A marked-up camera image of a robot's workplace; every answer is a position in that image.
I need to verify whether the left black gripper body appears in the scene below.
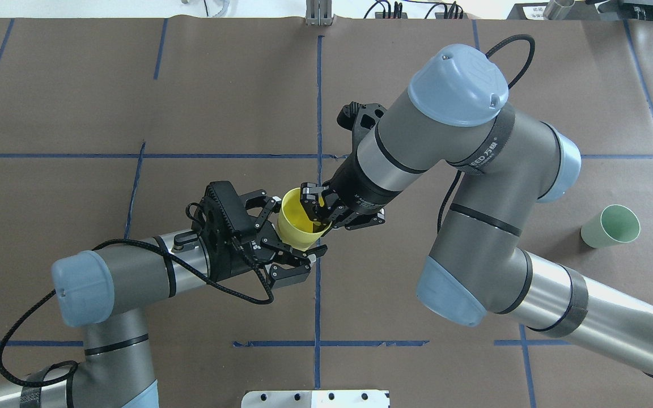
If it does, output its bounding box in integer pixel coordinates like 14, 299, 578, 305
206, 181, 275, 282

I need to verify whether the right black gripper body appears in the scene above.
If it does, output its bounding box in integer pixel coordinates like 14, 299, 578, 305
323, 153, 398, 230

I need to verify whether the yellow plastic cup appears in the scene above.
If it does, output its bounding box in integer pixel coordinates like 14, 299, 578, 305
277, 188, 331, 251

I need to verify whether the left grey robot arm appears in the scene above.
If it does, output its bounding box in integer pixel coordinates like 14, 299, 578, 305
0, 181, 327, 407

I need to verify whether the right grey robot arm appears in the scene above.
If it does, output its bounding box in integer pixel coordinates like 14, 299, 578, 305
300, 44, 653, 378

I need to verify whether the steel tumbler cup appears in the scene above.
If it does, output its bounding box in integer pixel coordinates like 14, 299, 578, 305
542, 0, 576, 20

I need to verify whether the green plastic cup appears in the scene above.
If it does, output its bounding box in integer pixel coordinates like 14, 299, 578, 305
580, 205, 642, 249

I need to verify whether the white mounting column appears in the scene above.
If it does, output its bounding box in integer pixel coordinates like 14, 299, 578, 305
241, 389, 391, 407

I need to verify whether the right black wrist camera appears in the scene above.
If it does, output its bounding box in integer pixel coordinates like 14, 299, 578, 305
336, 101, 388, 149

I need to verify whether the aluminium frame post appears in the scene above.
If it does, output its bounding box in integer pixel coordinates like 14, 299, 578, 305
305, 0, 334, 27

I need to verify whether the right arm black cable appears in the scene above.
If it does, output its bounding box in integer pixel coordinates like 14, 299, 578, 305
437, 34, 536, 234

